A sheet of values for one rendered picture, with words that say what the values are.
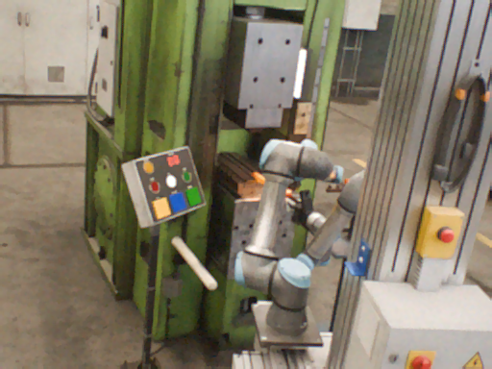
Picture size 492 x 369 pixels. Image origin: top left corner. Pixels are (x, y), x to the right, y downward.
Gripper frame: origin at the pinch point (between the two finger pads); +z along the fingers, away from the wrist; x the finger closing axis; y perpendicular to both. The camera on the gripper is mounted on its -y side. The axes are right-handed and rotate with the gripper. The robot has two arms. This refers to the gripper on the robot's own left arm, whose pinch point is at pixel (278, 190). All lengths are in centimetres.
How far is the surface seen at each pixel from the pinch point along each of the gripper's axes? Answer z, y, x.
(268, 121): -17.0, -29.8, 0.7
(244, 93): -29.2, -36.8, -14.5
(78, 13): 254, -487, 30
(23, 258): 157, -75, -98
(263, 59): -43, -45, -6
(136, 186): -9, -3, -72
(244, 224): 25.1, 0.8, -9.4
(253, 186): 12.9, -13.0, -3.4
